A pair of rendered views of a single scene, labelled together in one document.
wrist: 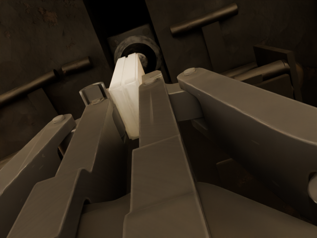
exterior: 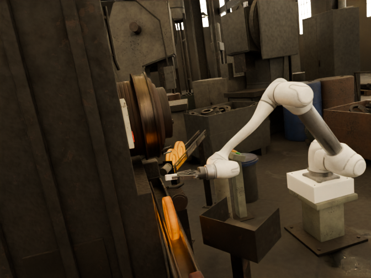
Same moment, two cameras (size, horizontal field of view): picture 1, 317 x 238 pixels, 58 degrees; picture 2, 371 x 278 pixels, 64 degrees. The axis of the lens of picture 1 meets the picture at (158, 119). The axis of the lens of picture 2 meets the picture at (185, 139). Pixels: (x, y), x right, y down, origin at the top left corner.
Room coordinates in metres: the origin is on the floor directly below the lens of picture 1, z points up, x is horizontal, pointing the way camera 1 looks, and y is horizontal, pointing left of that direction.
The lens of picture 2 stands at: (0.49, 1.59, 1.32)
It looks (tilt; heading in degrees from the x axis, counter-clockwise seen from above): 13 degrees down; 255
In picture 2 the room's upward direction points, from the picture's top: 9 degrees counter-clockwise
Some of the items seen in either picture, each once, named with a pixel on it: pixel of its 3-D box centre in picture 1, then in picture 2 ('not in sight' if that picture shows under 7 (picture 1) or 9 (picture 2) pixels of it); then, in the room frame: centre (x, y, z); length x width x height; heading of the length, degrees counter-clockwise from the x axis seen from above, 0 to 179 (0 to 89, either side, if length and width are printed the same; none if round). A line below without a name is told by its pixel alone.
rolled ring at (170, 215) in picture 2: not in sight; (170, 217); (0.29, 0.44, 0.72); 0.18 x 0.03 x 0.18; 86
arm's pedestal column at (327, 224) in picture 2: not in sight; (322, 215); (-0.90, -0.04, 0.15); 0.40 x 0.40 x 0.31; 87
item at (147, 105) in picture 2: not in sight; (146, 116); (0.25, 0.01, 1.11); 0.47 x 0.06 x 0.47; 86
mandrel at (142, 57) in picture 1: (139, 55); not in sight; (0.42, -0.01, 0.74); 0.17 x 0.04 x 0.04; 176
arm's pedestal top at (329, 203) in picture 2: not in sight; (321, 193); (-0.90, -0.04, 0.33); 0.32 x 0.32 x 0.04; 87
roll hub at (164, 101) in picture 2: not in sight; (163, 113); (0.16, 0.01, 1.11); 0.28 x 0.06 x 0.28; 86
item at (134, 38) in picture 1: (140, 49); not in sight; (0.50, -0.01, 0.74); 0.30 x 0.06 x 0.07; 176
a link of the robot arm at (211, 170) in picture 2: not in sight; (209, 171); (-0.06, 0.02, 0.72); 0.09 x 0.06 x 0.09; 86
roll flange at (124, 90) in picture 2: not in sight; (130, 118); (0.34, 0.00, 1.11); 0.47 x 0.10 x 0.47; 86
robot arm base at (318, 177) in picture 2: not in sight; (318, 172); (-0.90, -0.06, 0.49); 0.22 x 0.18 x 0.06; 89
